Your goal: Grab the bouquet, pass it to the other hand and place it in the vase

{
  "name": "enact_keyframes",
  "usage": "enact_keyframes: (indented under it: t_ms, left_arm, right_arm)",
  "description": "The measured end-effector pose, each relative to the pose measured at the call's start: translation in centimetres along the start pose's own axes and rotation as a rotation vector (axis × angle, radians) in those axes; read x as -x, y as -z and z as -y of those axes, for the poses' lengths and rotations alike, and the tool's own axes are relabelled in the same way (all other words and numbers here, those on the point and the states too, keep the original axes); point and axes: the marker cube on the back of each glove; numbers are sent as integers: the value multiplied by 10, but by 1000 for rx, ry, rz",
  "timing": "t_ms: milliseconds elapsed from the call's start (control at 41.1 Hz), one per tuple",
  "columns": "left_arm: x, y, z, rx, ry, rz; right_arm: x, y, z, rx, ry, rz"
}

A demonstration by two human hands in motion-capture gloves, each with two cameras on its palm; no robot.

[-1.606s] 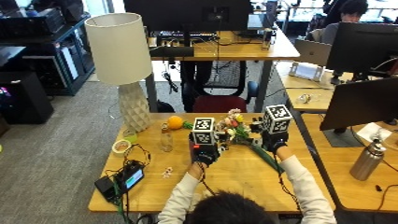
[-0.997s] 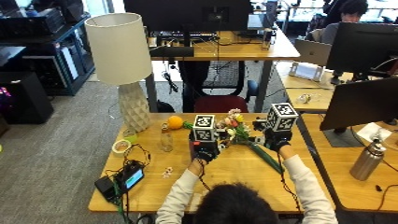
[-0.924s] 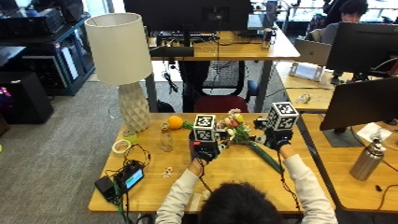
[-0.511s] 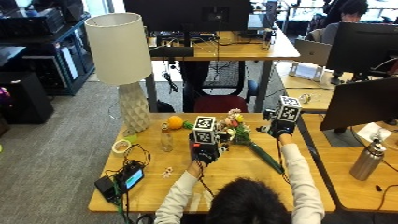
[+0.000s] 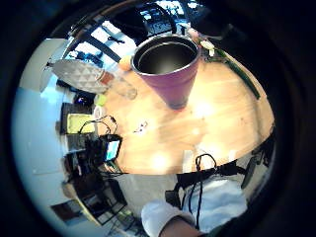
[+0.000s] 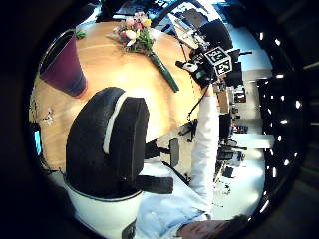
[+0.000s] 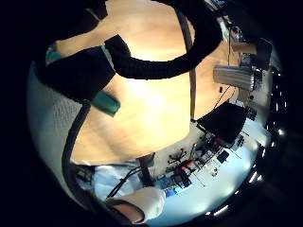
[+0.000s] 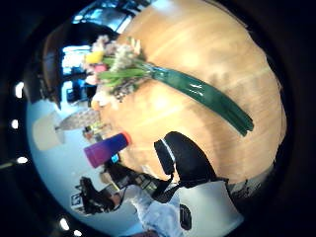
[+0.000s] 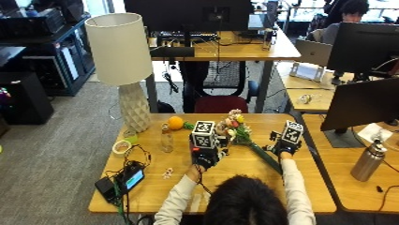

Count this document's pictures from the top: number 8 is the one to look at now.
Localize patterned round side table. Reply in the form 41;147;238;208
56;109;101;131

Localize white marker cube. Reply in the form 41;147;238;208
70;193;84;208

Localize dark wooden cabinet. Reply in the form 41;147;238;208
40;29;65;111

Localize purple tumbler with orange lid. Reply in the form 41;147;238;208
83;131;132;169

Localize artificial flower bouquet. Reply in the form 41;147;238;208
82;34;149;110

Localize the person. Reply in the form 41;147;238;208
121;185;182;237

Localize white lampshade lamp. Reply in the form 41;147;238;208
32;111;66;152

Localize small bottles on table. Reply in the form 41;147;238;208
82;121;112;142

